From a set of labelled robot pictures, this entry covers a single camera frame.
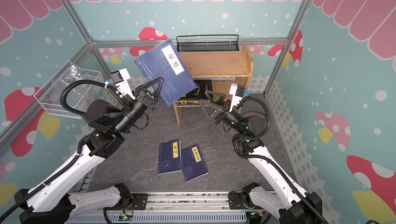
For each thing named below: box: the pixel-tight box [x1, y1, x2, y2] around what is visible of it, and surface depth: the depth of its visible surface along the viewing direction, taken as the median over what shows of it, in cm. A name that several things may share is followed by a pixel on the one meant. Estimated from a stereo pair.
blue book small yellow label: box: [133, 38, 198, 108], surface depth 51 cm
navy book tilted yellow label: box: [180, 144, 209, 183], surface depth 87 cm
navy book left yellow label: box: [157, 139, 183, 175], surface depth 89 cm
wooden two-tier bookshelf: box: [173, 42, 255, 126], surface depth 76 cm
